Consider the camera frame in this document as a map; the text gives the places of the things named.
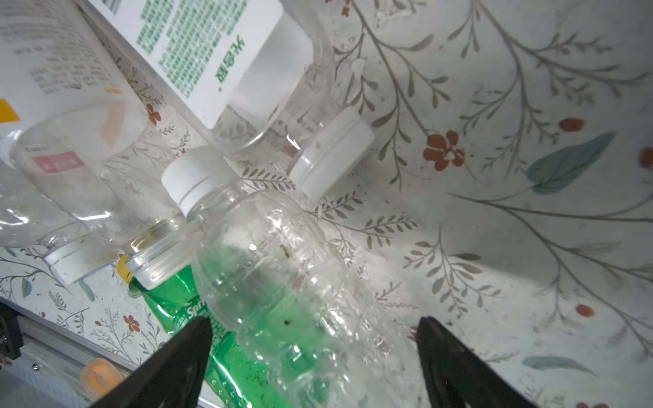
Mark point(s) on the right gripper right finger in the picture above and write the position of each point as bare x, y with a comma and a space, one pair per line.
455, 376

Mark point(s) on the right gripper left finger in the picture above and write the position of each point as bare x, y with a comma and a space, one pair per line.
172, 377

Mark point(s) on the green sprite bottle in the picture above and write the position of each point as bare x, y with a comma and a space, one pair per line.
237, 380

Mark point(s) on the clear bottle white cap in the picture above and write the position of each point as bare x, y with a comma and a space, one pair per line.
269, 275

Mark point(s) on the white green label bottle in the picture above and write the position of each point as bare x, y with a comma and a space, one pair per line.
254, 79

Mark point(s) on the white yellow label bottle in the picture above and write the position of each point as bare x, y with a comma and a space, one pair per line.
58, 82

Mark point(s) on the roll of tape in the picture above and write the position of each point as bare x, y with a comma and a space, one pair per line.
99, 377

